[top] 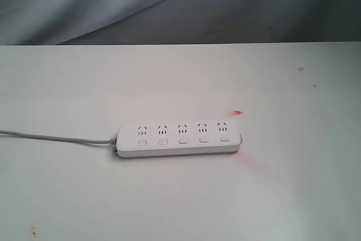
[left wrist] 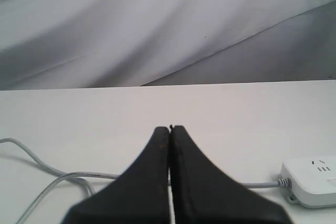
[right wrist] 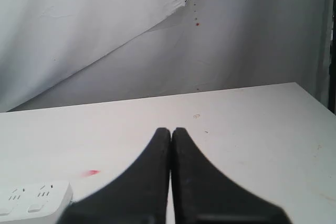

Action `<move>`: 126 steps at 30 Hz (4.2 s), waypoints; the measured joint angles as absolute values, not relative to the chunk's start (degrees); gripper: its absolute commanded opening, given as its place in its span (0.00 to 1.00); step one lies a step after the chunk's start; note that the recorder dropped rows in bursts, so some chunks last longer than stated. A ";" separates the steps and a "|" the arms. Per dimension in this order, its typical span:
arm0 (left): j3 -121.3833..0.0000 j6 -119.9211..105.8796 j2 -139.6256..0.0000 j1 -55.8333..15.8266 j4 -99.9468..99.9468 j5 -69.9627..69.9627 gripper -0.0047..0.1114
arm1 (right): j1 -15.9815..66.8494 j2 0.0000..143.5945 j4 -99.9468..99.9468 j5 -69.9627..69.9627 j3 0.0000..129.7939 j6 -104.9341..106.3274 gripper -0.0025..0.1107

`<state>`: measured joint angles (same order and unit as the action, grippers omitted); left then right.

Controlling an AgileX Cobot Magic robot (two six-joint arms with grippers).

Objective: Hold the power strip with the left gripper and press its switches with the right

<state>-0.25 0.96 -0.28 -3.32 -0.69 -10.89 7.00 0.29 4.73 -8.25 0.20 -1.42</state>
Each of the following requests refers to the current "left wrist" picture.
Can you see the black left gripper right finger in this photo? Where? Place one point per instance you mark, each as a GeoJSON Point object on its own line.
{"type": "Point", "coordinates": [202, 193]}

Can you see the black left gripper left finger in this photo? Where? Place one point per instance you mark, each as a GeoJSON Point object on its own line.
{"type": "Point", "coordinates": [138, 195]}

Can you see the grey backdrop cloth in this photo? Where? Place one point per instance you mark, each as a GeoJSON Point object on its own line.
{"type": "Point", "coordinates": [57, 44]}

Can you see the white power strip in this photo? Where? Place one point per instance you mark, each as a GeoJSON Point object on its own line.
{"type": "Point", "coordinates": [311, 181]}

